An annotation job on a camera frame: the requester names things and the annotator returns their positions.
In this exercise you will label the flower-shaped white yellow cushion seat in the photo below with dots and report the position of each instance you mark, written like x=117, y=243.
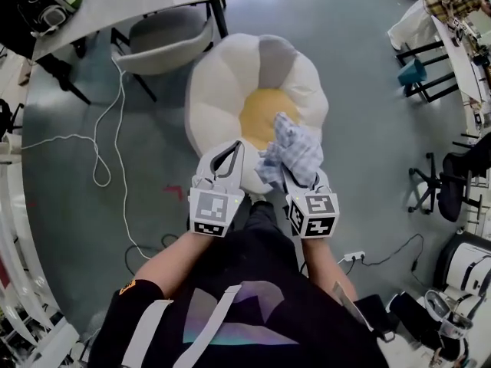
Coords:
x=215, y=90

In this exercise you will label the person's white shoe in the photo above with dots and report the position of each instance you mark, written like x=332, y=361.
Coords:
x=258, y=198

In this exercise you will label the white belt pouch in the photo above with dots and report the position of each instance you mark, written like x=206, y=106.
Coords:
x=395, y=353

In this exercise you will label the teal waste bin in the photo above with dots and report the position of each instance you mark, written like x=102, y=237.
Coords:
x=412, y=74

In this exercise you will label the black office chair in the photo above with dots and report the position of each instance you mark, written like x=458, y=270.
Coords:
x=449, y=190

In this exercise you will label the grey shell chair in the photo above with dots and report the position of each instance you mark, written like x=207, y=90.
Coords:
x=161, y=40

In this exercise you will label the white desk with black legs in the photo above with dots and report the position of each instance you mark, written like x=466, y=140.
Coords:
x=456, y=60

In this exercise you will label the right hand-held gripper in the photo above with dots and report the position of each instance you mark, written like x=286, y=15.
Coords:
x=314, y=215

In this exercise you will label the person's right forearm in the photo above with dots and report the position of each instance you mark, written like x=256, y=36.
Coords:
x=322, y=267

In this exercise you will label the white power strip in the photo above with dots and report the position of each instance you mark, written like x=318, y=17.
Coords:
x=354, y=256

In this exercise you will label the white and black machine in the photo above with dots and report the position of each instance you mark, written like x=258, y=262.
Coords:
x=468, y=267

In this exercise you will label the person's left forearm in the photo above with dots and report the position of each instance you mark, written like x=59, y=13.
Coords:
x=172, y=263

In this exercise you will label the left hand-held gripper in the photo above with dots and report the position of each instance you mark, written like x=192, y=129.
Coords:
x=213, y=209

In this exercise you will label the white and grey device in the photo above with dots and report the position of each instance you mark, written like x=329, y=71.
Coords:
x=437, y=307

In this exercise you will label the white shelving unit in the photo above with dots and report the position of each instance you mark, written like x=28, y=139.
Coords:
x=15, y=244

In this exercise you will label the person's black shirt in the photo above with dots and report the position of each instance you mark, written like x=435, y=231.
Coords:
x=153, y=293

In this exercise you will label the person's black trousers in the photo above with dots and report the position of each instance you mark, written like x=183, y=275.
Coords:
x=261, y=244

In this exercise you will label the blue checkered cloth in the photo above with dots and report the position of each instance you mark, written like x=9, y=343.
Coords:
x=295, y=152

